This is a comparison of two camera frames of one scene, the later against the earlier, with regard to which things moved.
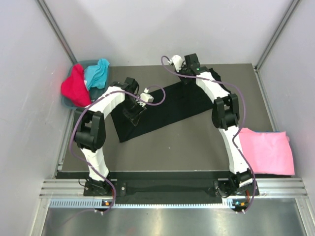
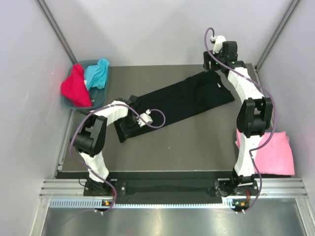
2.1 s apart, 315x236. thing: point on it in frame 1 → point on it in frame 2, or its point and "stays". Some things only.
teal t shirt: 95,75 stays
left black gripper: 134,116 → 127,132
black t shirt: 171,105 stays
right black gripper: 183,67 → 206,65
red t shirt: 74,87 stays
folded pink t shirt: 268,153 stays
